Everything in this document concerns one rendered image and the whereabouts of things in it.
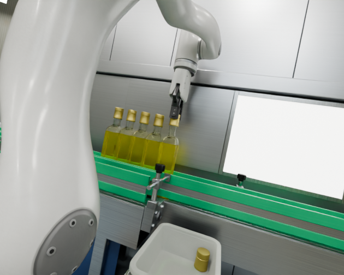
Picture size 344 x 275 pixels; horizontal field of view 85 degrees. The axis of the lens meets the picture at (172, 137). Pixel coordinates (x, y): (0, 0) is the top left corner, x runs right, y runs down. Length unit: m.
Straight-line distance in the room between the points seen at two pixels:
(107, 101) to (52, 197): 0.82
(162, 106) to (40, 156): 0.67
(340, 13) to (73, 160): 0.99
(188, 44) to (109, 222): 0.63
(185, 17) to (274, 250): 0.69
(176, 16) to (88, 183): 0.49
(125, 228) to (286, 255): 0.45
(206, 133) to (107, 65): 0.58
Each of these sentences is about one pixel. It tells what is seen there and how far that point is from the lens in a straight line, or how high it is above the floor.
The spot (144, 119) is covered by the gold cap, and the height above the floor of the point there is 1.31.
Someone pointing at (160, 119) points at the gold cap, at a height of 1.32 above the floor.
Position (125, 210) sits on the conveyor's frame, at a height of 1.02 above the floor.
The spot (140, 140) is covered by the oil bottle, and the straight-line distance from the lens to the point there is 0.69.
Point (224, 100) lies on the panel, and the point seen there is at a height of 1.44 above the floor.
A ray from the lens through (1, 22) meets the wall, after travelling 12.14.
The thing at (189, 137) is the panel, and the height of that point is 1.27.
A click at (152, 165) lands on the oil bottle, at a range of 0.67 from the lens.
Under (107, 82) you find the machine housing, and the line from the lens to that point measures 1.03.
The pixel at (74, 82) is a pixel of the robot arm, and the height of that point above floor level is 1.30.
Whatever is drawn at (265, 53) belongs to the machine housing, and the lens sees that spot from 0.90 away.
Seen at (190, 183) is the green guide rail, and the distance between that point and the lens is 0.63.
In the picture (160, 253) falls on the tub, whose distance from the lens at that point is 0.61.
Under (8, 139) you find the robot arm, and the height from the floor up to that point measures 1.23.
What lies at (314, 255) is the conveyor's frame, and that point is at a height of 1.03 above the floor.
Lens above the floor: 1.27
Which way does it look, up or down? 1 degrees down
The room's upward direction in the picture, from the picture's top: 11 degrees clockwise
